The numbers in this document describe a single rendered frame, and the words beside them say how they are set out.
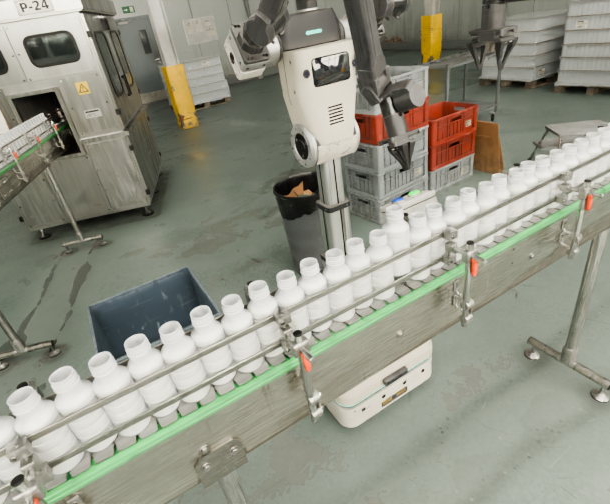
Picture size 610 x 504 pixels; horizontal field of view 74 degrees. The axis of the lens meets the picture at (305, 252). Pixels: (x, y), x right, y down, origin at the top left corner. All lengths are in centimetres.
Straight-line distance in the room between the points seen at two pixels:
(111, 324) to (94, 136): 314
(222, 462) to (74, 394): 33
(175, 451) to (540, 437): 153
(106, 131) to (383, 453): 358
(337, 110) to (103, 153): 322
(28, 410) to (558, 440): 181
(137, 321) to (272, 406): 66
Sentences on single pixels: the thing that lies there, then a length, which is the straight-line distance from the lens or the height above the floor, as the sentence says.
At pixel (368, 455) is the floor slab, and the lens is 189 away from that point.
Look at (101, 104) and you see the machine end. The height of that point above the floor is 114.
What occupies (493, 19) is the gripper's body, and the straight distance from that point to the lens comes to 124.
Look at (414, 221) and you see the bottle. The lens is 95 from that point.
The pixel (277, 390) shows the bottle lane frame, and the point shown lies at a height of 95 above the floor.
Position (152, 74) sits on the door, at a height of 71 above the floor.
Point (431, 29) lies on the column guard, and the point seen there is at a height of 82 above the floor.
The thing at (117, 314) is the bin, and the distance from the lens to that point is 139.
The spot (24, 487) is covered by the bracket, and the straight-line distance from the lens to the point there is 75.
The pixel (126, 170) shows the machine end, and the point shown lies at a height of 52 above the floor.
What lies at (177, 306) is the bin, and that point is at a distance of 142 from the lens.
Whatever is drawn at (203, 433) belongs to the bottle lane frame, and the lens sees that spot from 86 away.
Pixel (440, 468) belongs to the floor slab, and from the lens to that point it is 187.
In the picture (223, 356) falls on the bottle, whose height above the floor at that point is 107.
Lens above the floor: 160
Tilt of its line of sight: 31 degrees down
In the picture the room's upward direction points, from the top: 10 degrees counter-clockwise
